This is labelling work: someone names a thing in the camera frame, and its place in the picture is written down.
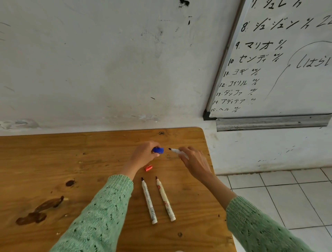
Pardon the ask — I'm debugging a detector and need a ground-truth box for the person's left hand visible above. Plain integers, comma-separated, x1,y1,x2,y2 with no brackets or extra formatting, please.
123,141,160,180

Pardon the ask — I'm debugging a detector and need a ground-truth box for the metal whiteboard tray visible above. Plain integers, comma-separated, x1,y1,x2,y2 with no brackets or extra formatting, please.
216,114,332,132

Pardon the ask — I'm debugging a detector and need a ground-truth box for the white marker with grey label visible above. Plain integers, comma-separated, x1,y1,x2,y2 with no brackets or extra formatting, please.
141,177,158,225

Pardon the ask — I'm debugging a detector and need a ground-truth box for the person's right forearm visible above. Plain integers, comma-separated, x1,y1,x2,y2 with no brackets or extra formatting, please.
197,172,316,252

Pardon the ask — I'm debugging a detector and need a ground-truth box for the white whiteboard marker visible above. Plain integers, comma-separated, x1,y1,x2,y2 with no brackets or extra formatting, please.
169,148,189,160

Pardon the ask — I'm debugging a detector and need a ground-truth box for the person's left forearm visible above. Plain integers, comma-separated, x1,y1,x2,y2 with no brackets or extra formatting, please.
49,167,138,252

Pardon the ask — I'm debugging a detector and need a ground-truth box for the person's right hand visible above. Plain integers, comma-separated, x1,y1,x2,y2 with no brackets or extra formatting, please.
178,146,216,183

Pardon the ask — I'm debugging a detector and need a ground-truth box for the white marker with red label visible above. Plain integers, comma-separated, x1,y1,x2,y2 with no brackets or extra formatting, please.
155,177,176,222

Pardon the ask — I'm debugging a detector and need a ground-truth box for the whiteboard with black writing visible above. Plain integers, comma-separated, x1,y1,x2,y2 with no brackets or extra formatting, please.
203,0,332,121

